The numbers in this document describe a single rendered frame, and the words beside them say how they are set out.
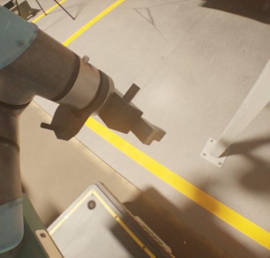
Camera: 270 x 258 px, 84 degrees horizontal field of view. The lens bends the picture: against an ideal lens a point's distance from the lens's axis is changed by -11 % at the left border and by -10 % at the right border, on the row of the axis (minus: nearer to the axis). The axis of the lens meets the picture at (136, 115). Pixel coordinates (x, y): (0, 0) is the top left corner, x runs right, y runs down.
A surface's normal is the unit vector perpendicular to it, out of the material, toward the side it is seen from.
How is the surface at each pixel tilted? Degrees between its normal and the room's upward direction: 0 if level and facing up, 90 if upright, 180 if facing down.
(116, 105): 25
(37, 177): 0
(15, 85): 86
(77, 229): 0
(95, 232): 0
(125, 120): 82
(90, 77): 69
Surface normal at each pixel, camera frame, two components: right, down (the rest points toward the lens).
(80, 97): 0.53, 0.63
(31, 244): -0.16, -0.49
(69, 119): -0.53, -0.28
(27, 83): 0.37, 0.80
